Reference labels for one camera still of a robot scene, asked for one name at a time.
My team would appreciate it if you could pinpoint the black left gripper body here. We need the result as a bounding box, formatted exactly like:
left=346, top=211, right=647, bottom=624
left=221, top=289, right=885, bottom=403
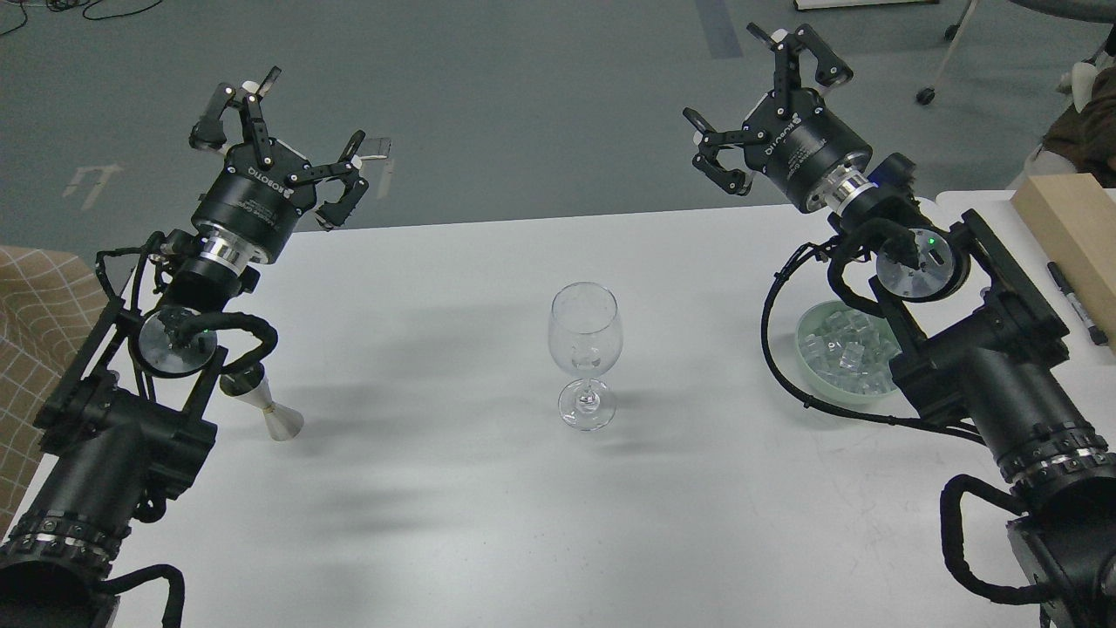
left=191, top=141, right=314, bottom=265

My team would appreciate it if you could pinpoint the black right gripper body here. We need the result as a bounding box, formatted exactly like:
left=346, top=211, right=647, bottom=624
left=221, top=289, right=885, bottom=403
left=742, top=88, right=873, bottom=214

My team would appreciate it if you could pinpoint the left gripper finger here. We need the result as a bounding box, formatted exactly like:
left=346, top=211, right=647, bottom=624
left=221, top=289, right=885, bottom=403
left=190, top=66, right=282, bottom=167
left=288, top=131, right=368, bottom=231

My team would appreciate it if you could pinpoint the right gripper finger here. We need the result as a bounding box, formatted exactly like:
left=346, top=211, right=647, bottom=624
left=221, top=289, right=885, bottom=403
left=683, top=107, right=768, bottom=196
left=747, top=25, right=854, bottom=119

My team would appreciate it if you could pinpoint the steel cocktail jigger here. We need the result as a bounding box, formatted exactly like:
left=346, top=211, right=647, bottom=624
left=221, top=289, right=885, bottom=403
left=219, top=363, right=304, bottom=441

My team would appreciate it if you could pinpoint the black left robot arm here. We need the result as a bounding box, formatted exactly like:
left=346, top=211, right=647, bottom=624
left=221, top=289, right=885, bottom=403
left=3, top=67, right=368, bottom=627

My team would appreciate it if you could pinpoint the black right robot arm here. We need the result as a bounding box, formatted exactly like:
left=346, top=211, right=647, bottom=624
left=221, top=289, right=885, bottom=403
left=683, top=25, right=1115, bottom=627

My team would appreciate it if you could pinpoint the green bowl of ice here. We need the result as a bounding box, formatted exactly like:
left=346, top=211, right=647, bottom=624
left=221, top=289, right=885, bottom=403
left=793, top=301, right=899, bottom=408

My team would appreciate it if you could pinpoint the clear wine glass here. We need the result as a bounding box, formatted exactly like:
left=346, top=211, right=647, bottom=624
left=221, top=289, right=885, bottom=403
left=548, top=282, right=624, bottom=432

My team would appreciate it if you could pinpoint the silver floor plate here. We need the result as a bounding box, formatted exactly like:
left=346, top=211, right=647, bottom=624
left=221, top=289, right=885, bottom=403
left=356, top=138, right=393, bottom=162

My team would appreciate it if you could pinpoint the beige checkered chair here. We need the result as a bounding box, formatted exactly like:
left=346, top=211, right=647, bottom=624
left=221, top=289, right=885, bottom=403
left=1, top=245, right=106, bottom=531

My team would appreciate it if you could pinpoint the seated person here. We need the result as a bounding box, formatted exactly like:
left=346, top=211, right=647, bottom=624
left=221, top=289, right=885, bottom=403
left=1007, top=32, right=1115, bottom=190

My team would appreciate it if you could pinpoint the light wooden box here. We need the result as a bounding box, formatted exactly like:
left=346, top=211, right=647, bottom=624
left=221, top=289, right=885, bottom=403
left=1011, top=174, right=1115, bottom=352

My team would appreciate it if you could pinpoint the black marker pen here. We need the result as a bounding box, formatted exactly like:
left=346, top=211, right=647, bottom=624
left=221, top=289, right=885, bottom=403
left=1045, top=261, right=1109, bottom=346

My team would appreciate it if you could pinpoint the black floor cable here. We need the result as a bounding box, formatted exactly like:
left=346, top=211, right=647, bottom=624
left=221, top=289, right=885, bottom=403
left=0, top=0, right=165, bottom=38

